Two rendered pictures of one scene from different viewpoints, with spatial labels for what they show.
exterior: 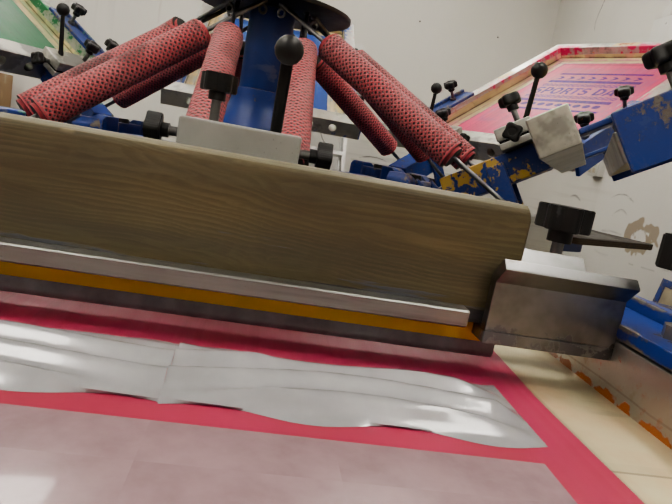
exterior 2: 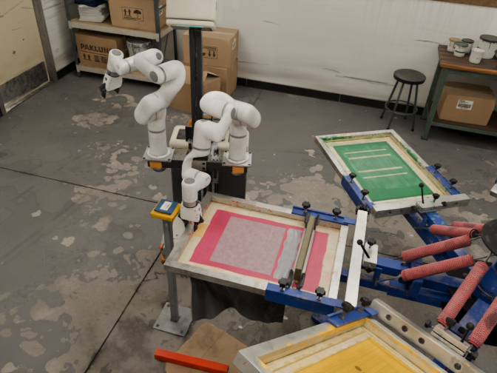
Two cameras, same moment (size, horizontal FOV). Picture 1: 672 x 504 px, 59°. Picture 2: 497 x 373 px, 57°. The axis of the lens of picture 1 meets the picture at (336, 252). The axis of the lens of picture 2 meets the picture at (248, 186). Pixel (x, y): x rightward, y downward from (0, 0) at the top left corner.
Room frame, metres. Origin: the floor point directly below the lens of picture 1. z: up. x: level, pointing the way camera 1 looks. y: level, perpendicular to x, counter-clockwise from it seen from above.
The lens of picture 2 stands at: (0.67, -1.50, 2.54)
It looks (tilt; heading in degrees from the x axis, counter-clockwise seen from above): 37 degrees down; 112
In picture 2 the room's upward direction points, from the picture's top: 3 degrees clockwise
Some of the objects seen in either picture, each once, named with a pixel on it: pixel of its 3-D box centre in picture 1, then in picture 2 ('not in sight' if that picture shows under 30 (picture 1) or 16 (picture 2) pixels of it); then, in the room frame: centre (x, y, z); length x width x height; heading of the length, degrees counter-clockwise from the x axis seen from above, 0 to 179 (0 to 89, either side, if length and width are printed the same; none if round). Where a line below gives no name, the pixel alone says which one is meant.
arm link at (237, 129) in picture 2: not in sight; (239, 121); (-0.19, 0.46, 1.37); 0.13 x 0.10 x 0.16; 176
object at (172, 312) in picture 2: not in sight; (171, 269); (-0.44, 0.09, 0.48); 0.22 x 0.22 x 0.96; 8
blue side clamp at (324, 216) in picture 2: not in sight; (319, 219); (0.33, 0.36, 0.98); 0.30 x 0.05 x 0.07; 8
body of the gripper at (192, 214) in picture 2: not in sight; (190, 209); (-0.24, 0.00, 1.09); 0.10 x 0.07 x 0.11; 8
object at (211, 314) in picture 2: not in sight; (237, 304); (0.11, -0.16, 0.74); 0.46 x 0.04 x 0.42; 8
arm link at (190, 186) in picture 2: not in sight; (195, 186); (-0.22, 0.03, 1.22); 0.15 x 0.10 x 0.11; 86
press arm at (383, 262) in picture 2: not in sight; (380, 264); (0.69, 0.13, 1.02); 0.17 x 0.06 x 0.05; 8
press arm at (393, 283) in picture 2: not in sight; (347, 276); (0.56, 0.11, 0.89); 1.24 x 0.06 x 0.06; 8
